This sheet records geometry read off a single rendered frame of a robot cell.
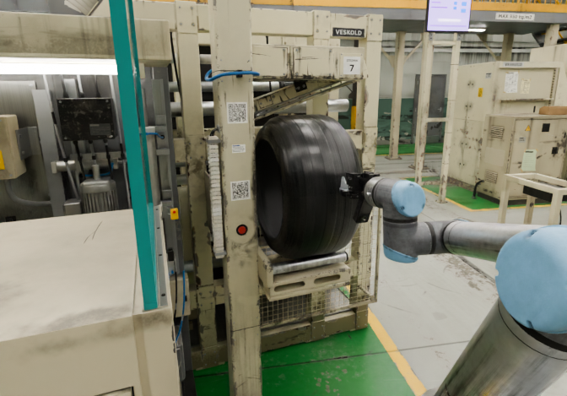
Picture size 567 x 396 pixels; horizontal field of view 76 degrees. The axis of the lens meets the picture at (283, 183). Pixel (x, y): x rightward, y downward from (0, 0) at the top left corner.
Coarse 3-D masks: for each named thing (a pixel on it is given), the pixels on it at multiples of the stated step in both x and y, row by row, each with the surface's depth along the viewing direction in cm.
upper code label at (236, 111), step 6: (228, 102) 130; (234, 102) 130; (240, 102) 131; (246, 102) 132; (228, 108) 130; (234, 108) 131; (240, 108) 131; (246, 108) 132; (228, 114) 130; (234, 114) 131; (240, 114) 132; (246, 114) 133; (228, 120) 131; (234, 120) 132; (240, 120) 132; (246, 120) 133
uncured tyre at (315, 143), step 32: (288, 128) 134; (320, 128) 136; (256, 160) 167; (288, 160) 128; (320, 160) 128; (352, 160) 132; (256, 192) 171; (288, 192) 128; (320, 192) 126; (288, 224) 131; (320, 224) 129; (352, 224) 135; (288, 256) 144
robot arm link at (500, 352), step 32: (512, 256) 45; (544, 256) 40; (512, 288) 44; (544, 288) 40; (512, 320) 47; (544, 320) 40; (480, 352) 54; (512, 352) 48; (544, 352) 45; (448, 384) 65; (480, 384) 56; (512, 384) 51; (544, 384) 49
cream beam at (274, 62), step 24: (264, 48) 155; (288, 48) 159; (312, 48) 163; (336, 48) 167; (360, 48) 171; (264, 72) 158; (288, 72) 161; (312, 72) 165; (336, 72) 169; (360, 72) 173
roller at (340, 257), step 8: (320, 256) 150; (328, 256) 151; (336, 256) 152; (344, 256) 153; (280, 264) 144; (288, 264) 145; (296, 264) 145; (304, 264) 146; (312, 264) 148; (320, 264) 149; (328, 264) 151; (280, 272) 144
